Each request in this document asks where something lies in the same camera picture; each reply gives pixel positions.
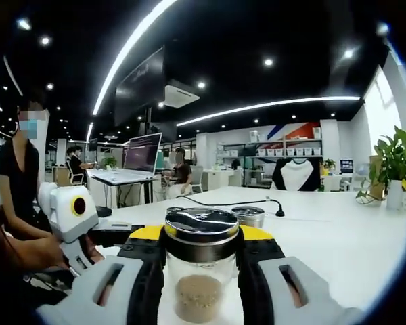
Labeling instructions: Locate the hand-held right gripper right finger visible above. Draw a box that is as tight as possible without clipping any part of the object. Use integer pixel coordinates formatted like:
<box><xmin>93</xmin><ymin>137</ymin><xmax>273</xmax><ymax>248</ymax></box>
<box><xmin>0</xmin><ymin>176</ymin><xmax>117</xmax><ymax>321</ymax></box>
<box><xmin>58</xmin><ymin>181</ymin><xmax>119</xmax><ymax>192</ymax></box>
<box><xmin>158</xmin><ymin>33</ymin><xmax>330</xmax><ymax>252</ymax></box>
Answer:
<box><xmin>235</xmin><ymin>224</ymin><xmax>363</xmax><ymax>325</ymax></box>

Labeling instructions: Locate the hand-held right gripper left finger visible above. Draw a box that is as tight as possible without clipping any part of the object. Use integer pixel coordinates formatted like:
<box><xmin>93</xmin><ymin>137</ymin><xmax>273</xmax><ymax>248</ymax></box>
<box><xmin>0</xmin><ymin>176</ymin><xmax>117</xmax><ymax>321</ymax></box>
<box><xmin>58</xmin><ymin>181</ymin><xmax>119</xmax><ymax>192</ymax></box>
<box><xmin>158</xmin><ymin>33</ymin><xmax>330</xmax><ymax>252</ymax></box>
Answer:
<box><xmin>36</xmin><ymin>224</ymin><xmax>167</xmax><ymax>325</ymax></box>

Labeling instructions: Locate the tall seasoning bottle brown powder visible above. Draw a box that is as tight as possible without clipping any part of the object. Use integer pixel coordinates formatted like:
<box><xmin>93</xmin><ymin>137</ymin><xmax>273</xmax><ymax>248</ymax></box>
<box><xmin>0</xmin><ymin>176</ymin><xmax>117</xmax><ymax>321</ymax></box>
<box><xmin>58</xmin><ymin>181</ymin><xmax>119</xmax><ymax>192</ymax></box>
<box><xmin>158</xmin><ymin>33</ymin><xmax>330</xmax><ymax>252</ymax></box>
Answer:
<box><xmin>164</xmin><ymin>207</ymin><xmax>240</xmax><ymax>324</ymax></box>

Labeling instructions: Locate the tall seasoning bottle beige powder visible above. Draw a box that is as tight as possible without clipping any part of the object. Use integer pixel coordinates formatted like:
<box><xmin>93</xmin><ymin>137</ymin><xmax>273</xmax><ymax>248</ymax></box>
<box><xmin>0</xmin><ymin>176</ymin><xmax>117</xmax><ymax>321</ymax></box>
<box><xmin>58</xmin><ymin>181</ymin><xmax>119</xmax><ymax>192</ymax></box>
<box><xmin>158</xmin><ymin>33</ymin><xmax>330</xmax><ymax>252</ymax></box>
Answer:
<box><xmin>231</xmin><ymin>205</ymin><xmax>266</xmax><ymax>229</ymax></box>

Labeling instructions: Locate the person's left hand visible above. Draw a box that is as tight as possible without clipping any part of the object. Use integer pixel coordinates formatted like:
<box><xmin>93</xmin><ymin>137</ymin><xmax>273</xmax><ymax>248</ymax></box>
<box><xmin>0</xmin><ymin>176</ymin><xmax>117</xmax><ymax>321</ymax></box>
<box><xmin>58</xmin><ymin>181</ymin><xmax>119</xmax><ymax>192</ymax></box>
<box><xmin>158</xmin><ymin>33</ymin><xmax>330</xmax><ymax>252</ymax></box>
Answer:
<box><xmin>28</xmin><ymin>233</ymin><xmax>70</xmax><ymax>272</ymax></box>

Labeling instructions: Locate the white standing desk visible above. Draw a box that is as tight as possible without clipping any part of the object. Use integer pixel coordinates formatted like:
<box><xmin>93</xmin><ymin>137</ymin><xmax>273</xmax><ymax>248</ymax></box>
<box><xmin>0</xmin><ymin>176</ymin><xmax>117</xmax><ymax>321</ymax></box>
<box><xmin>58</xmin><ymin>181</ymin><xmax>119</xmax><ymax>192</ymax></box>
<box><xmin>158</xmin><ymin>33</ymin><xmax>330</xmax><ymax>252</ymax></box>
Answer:
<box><xmin>86</xmin><ymin>169</ymin><xmax>160</xmax><ymax>208</ymax></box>

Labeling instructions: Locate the open white laptop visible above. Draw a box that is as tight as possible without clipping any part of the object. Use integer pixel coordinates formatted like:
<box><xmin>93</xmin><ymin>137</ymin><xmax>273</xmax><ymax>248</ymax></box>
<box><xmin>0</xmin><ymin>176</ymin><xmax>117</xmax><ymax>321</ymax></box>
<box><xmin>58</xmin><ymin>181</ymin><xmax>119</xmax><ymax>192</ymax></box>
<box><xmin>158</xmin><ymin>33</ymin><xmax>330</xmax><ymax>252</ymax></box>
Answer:
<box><xmin>87</xmin><ymin>132</ymin><xmax>163</xmax><ymax>186</ymax></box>

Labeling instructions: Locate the grey office chair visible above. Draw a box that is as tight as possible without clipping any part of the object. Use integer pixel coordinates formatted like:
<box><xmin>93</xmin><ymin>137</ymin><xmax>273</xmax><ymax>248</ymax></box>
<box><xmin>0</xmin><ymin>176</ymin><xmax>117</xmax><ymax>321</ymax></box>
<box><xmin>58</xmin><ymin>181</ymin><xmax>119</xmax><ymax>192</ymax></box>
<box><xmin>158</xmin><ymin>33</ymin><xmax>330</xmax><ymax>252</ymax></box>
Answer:
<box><xmin>190</xmin><ymin>165</ymin><xmax>204</xmax><ymax>194</ymax></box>

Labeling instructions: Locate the chair with black white shirt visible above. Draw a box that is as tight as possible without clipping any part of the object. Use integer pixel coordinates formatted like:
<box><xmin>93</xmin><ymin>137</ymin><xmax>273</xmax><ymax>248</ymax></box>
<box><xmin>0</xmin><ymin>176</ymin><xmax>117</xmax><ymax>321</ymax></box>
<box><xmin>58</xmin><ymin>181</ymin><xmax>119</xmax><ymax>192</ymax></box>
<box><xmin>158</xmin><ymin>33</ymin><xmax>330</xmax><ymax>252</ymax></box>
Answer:
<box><xmin>271</xmin><ymin>158</ymin><xmax>322</xmax><ymax>192</ymax></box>

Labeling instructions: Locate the metal shelf with white bins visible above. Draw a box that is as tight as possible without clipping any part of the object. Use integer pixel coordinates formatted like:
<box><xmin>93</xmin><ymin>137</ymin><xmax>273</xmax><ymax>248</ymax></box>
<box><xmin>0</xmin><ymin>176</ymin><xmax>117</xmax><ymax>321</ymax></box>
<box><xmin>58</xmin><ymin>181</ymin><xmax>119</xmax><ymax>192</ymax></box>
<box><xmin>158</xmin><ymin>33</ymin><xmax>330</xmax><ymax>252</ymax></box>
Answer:
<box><xmin>219</xmin><ymin>138</ymin><xmax>324</xmax><ymax>167</ymax></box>

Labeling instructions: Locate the brown paper bag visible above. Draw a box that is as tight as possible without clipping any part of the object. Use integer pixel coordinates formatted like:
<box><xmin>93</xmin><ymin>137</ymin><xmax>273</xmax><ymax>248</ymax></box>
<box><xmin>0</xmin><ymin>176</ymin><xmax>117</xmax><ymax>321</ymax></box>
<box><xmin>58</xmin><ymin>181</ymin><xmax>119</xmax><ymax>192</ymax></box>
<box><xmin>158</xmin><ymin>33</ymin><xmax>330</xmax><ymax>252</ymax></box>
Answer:
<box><xmin>368</xmin><ymin>154</ymin><xmax>386</xmax><ymax>200</ymax></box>

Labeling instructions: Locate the hanging black monitor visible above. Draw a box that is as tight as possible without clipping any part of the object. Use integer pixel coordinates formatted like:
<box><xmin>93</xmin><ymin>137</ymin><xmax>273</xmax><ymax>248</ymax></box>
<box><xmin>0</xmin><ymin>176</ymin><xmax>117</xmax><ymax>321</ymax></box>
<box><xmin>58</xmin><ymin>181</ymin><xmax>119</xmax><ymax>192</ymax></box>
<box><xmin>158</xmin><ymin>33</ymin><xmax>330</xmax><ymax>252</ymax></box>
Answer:
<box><xmin>114</xmin><ymin>46</ymin><xmax>166</xmax><ymax>127</ymax></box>

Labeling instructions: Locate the white ceiling air conditioner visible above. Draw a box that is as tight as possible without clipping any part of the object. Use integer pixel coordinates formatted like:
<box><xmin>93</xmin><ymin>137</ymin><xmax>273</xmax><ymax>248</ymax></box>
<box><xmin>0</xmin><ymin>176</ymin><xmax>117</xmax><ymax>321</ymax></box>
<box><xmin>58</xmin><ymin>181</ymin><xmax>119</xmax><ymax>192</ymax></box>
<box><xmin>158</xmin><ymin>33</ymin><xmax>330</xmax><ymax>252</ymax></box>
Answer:
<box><xmin>164</xmin><ymin>79</ymin><xmax>200</xmax><ymax>109</ymax></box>

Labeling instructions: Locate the large potted plant white pot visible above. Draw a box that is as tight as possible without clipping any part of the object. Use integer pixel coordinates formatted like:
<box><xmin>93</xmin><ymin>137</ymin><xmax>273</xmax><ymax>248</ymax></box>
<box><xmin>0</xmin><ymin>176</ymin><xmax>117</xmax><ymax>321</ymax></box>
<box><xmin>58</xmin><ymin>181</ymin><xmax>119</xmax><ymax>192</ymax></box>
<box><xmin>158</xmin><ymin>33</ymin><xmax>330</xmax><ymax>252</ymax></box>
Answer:
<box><xmin>355</xmin><ymin>125</ymin><xmax>406</xmax><ymax>209</ymax></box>

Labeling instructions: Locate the long curved ceiling light strip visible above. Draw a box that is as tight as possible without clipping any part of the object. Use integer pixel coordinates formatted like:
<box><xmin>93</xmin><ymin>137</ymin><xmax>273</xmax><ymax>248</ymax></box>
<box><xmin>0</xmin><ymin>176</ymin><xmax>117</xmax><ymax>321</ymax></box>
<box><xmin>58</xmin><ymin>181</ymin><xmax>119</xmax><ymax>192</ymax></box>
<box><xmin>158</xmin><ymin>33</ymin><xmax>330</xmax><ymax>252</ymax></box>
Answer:
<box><xmin>92</xmin><ymin>0</ymin><xmax>179</xmax><ymax>116</ymax></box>

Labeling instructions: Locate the straight ceiling light strip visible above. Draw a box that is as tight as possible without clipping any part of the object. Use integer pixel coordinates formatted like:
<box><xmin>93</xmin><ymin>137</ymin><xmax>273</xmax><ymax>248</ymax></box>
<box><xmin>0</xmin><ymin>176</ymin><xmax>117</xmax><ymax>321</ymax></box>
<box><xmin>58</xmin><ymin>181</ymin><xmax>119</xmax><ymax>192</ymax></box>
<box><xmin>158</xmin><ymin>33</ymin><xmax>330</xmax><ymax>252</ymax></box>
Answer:
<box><xmin>176</xmin><ymin>95</ymin><xmax>361</xmax><ymax>127</ymax></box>

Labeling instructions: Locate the black power cable with plug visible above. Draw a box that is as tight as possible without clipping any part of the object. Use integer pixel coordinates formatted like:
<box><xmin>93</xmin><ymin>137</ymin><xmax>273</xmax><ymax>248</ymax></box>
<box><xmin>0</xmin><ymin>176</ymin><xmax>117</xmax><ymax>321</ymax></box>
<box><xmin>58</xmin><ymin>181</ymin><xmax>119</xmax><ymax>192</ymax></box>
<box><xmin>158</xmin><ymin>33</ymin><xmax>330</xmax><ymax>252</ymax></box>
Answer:
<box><xmin>175</xmin><ymin>194</ymin><xmax>286</xmax><ymax>218</ymax></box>

